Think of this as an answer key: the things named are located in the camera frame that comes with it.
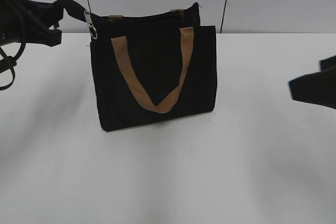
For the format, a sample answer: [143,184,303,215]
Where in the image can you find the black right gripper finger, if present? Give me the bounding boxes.
[288,69,335,109]
[319,55,336,71]

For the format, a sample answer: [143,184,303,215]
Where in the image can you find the tan front bag handle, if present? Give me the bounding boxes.
[110,27,195,115]

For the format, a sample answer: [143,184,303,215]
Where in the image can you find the tan rear bag handle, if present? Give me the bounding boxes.
[108,9,184,22]

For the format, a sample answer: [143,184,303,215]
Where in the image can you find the black canvas tote bag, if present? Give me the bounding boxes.
[90,3,217,132]

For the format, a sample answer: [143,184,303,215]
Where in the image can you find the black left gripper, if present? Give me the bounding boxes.
[1,0,86,47]

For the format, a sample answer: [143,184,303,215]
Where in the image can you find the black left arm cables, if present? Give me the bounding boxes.
[0,0,27,91]

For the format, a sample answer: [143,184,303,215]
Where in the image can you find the silver zipper pull ring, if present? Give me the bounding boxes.
[83,10,99,39]

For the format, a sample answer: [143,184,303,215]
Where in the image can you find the tan bag handle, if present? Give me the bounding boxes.
[110,27,195,115]
[108,9,184,22]

